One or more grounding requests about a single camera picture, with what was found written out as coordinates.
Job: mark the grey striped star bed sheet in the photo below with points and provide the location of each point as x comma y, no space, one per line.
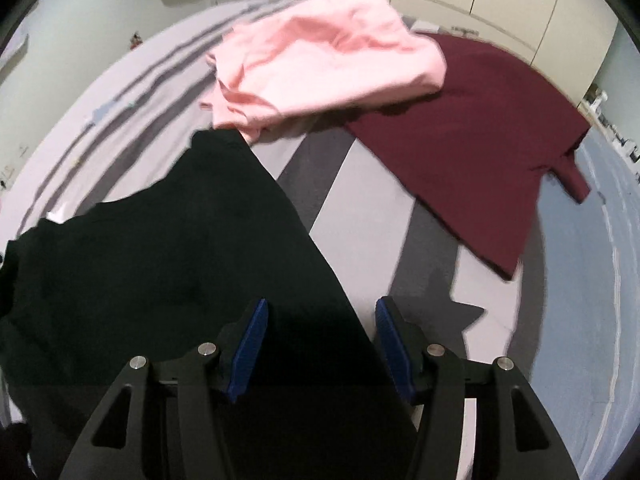
360,195

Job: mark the cluttered side desk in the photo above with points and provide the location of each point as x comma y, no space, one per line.
615,130

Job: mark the blue-grey bed cover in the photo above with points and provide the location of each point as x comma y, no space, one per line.
580,285

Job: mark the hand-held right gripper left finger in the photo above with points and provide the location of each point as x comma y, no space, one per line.
250,345

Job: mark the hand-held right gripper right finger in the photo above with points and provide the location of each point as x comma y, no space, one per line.
392,345

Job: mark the black printed shirt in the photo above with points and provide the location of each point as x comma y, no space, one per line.
175,260

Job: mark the pink shirt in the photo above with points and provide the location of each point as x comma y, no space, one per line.
325,60

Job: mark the maroon t-shirt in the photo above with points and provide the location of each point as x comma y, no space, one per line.
475,135

